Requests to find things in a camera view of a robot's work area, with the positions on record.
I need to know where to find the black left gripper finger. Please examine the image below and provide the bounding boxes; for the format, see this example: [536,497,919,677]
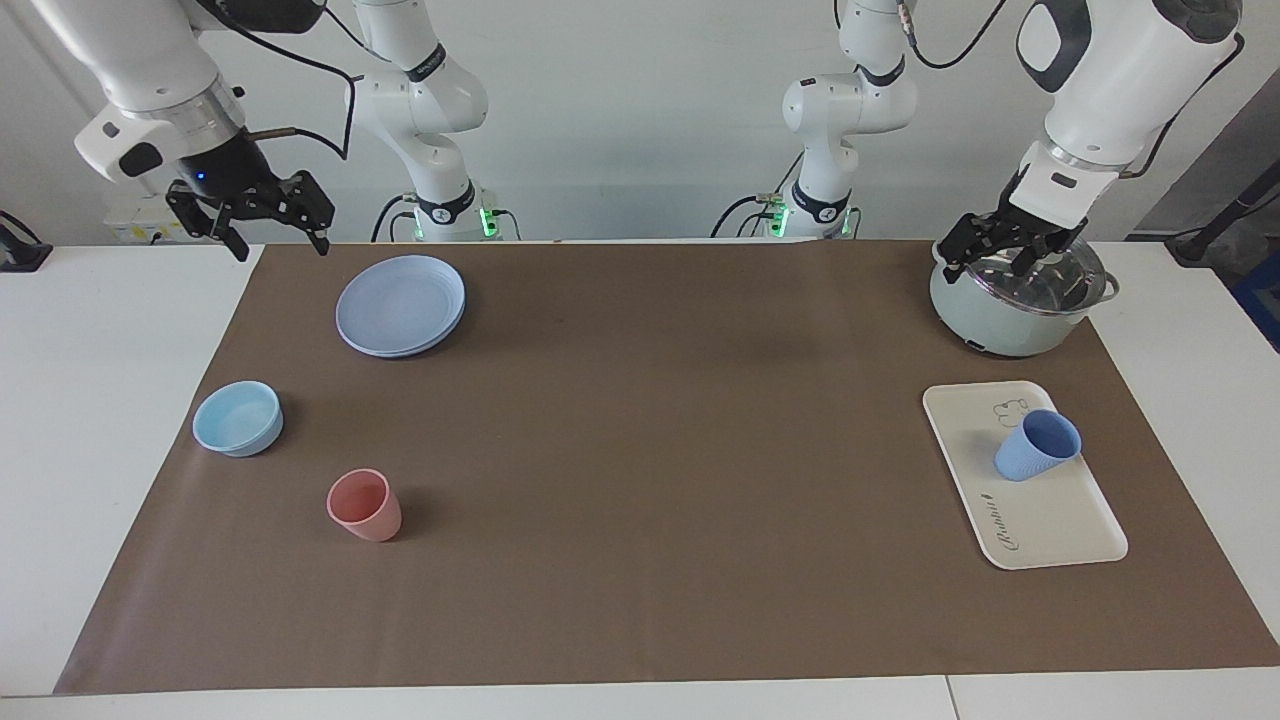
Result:
[940,215,1013,286]
[1010,228,1089,276]

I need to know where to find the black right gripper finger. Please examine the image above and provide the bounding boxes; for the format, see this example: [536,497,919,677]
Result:
[262,170,336,256]
[166,182,251,263]

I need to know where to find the blue ribbed cup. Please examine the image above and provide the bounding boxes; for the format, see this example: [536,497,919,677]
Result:
[994,408,1083,483]

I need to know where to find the pink cup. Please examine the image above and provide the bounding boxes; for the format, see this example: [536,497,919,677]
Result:
[326,468,403,544]

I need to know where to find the cream rectangular rabbit tray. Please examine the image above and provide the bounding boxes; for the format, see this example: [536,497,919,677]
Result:
[922,380,1129,571]

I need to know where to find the glass pot lid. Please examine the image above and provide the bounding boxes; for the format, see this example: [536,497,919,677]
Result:
[945,240,1109,316]

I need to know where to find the pale green electric pot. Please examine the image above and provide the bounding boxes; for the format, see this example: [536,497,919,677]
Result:
[930,237,1121,358]

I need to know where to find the periwinkle blue plate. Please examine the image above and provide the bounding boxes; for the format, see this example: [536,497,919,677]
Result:
[335,254,467,359]

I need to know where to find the black stand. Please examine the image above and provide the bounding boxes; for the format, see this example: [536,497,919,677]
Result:
[1165,185,1280,267]

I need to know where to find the light blue bowl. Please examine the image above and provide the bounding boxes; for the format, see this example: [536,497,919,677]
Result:
[192,380,285,459]

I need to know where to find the blue crate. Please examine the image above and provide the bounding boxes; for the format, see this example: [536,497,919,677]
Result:
[1232,250,1280,353]

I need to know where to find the brown paper table mat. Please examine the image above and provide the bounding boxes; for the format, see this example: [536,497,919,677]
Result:
[55,240,1280,696]

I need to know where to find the white wall socket box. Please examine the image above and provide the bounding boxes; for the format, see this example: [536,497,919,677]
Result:
[103,190,216,244]

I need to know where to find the black right base cable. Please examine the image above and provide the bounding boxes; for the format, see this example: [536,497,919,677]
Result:
[371,194,417,243]

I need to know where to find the black base cable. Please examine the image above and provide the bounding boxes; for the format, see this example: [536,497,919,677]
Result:
[371,194,417,243]
[711,192,793,239]

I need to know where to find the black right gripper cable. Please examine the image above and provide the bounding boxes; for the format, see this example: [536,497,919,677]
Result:
[200,0,357,161]

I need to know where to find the black desk mount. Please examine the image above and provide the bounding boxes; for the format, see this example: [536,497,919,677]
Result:
[0,210,54,273]

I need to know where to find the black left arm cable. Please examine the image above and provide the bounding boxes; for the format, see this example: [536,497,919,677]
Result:
[900,0,1246,181]

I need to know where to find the black left base cable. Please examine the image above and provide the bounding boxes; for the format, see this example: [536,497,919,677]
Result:
[711,192,793,239]

